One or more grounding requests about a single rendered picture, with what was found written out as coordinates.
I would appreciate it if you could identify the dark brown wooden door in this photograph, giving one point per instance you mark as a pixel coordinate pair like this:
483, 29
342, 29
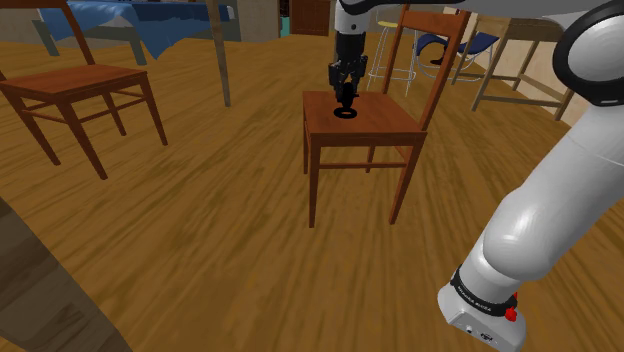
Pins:
310, 17

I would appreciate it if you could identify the bed with blue blanket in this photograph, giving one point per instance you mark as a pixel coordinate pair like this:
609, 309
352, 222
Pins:
146, 22

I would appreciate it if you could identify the blue lounge chair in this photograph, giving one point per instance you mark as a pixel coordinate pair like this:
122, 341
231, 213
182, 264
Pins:
480, 43

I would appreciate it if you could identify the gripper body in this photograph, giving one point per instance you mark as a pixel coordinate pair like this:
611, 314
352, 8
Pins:
350, 46

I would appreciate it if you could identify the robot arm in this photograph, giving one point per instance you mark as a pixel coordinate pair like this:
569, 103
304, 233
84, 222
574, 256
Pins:
551, 204

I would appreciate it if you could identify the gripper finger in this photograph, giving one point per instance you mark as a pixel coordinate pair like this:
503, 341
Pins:
360, 73
335, 78

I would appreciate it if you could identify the white stool with yellow seat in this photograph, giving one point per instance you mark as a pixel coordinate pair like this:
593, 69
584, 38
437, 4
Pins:
390, 48

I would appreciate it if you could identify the brown wooden chair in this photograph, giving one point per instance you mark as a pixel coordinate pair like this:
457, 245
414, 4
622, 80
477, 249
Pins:
375, 122
68, 80

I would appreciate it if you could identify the grey-brown wooden table leg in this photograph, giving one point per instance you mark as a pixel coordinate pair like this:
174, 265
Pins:
39, 297
220, 58

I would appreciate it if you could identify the light wooden table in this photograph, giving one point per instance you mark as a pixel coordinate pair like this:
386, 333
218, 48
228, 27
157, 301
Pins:
526, 29

